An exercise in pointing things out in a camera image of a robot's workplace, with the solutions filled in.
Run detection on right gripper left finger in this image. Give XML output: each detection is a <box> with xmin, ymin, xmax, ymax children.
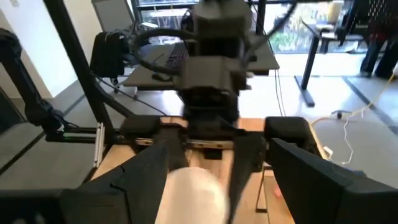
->
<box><xmin>60</xmin><ymin>142</ymin><xmax>170</xmax><ymax>224</ymax></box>

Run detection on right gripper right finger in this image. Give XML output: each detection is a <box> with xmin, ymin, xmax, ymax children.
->
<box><xmin>267</xmin><ymin>138</ymin><xmax>398</xmax><ymax>224</ymax></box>

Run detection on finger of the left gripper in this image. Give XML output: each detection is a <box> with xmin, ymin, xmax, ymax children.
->
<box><xmin>161</xmin><ymin>128</ymin><xmax>190</xmax><ymax>172</ymax></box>
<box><xmin>228</xmin><ymin>133</ymin><xmax>268</xmax><ymax>224</ymax></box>

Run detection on translucent white bottle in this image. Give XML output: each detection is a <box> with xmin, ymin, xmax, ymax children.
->
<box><xmin>154</xmin><ymin>167</ymin><xmax>231</xmax><ymax>224</ymax></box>

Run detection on wooden shelf black legs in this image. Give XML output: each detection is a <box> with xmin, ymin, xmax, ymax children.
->
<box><xmin>255</xmin><ymin>166</ymin><xmax>269</xmax><ymax>214</ymax></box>

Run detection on black keyboard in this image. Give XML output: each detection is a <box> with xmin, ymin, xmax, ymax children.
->
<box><xmin>165</xmin><ymin>42</ymin><xmax>190</xmax><ymax>72</ymax></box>

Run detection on grey desk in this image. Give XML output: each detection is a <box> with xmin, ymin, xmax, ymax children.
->
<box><xmin>123</xmin><ymin>40</ymin><xmax>280</xmax><ymax>91</ymax></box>

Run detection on black leg desk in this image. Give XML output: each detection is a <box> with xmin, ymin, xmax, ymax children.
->
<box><xmin>294</xmin><ymin>18</ymin><xmax>369</xmax><ymax>108</ymax></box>

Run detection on black bag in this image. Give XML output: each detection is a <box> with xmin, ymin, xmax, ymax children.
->
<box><xmin>90</xmin><ymin>30</ymin><xmax>127</xmax><ymax>85</ymax></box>

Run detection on person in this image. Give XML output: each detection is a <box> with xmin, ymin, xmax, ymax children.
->
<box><xmin>360</xmin><ymin>18</ymin><xmax>398</xmax><ymax>78</ymax></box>

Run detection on silver aluminium bracket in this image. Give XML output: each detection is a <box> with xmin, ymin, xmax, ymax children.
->
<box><xmin>93</xmin><ymin>121</ymin><xmax>106</xmax><ymax>169</ymax></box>

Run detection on white floor cable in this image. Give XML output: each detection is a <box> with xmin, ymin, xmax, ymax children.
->
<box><xmin>329</xmin><ymin>108</ymin><xmax>355</xmax><ymax>166</ymax></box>

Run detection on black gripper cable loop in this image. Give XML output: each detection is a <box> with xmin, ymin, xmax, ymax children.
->
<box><xmin>133</xmin><ymin>27</ymin><xmax>200</xmax><ymax>77</ymax></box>

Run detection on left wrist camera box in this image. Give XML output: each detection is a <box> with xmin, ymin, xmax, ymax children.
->
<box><xmin>192</xmin><ymin>0</ymin><xmax>253</xmax><ymax>58</ymax></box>

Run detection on yellow floor cable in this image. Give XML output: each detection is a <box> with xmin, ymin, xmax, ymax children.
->
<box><xmin>310</xmin><ymin>70</ymin><xmax>398</xmax><ymax>125</ymax></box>

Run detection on black rig post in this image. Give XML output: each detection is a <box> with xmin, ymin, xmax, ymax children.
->
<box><xmin>43</xmin><ymin>0</ymin><xmax>134</xmax><ymax>146</ymax></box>

